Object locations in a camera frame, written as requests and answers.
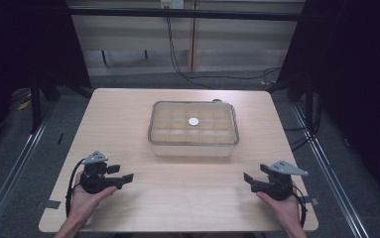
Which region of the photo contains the grey tape piece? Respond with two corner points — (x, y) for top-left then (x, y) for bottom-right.
(299, 196), (319, 207)
(42, 199), (62, 210)

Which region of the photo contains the clear plastic container box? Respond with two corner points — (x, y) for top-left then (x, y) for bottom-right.
(149, 140), (239, 158)

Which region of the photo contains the person's left hand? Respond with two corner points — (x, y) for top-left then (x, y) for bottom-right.
(69, 171), (118, 222)

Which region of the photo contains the black metal stand leg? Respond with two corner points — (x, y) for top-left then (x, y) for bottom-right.
(29, 73), (43, 134)

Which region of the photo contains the person's right hand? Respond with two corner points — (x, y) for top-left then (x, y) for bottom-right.
(255, 190), (307, 230)

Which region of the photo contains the left hand-held gripper black cable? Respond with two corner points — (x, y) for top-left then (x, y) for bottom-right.
(64, 158), (86, 218)

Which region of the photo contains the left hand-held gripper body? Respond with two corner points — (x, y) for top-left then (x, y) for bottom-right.
(79, 151), (113, 195)

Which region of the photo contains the yellow tape strip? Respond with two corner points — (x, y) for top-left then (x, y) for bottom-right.
(17, 98), (32, 111)

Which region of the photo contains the white wall socket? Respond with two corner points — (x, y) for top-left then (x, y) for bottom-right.
(160, 0), (186, 10)

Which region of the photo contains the black metal crossbar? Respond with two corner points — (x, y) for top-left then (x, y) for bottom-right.
(67, 7), (306, 22)

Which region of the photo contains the black curtain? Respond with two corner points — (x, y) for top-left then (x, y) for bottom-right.
(0, 0), (92, 160)
(265, 0), (380, 212)

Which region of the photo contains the hand-held gripper black cable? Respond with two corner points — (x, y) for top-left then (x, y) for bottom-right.
(64, 158), (86, 218)
(291, 183), (309, 229)

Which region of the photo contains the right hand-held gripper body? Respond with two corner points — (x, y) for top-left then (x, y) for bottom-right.
(250, 160), (310, 201)

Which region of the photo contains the black cable on floor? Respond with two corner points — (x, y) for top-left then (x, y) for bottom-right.
(166, 16), (283, 90)

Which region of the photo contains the right hand-held gripper black cable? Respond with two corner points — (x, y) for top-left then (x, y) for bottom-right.
(291, 183), (309, 229)

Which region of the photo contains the metal floor rail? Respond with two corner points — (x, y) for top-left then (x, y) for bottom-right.
(291, 103), (372, 238)
(0, 102), (58, 238)

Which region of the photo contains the clear plastic container lid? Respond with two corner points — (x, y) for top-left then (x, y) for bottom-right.
(147, 100), (241, 147)

